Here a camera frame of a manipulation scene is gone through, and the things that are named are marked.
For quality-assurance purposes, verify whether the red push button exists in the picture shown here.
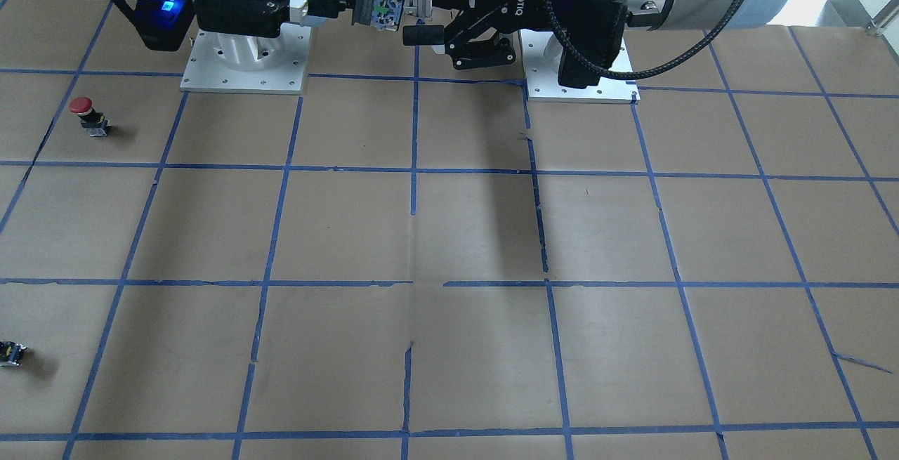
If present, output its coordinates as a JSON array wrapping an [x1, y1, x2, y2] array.
[[68, 96, 109, 138]]

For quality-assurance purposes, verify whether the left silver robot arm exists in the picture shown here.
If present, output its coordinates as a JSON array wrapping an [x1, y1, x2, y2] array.
[[402, 0, 787, 88]]

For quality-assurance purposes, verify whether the black braided cable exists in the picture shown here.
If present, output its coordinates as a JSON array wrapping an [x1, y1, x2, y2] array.
[[541, 0, 756, 81]]

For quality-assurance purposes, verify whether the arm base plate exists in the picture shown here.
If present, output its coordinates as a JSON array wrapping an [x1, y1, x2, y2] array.
[[519, 30, 641, 104], [180, 22, 313, 96]]

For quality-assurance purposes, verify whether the green push button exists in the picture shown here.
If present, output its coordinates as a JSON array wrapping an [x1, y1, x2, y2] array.
[[1, 341, 29, 367]]

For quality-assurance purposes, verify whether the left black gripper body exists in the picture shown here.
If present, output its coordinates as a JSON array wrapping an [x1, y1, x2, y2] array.
[[457, 0, 629, 88]]

